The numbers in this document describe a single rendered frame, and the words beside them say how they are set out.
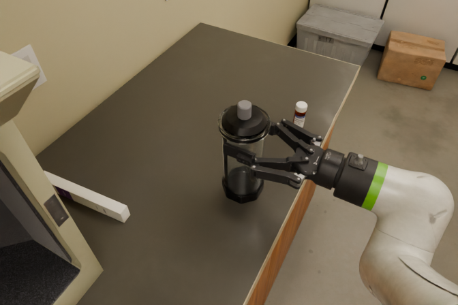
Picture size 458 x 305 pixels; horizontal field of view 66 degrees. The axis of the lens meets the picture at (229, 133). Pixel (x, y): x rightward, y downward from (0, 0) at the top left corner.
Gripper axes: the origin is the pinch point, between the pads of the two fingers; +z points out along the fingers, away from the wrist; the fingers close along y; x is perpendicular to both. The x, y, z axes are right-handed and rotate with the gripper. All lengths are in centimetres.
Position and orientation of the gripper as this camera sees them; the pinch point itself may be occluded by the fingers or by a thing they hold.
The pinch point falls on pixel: (245, 136)
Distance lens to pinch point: 74.6
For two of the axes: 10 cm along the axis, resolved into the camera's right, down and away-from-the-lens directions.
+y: -4.8, 6.2, -6.2
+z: -8.8, -3.4, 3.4
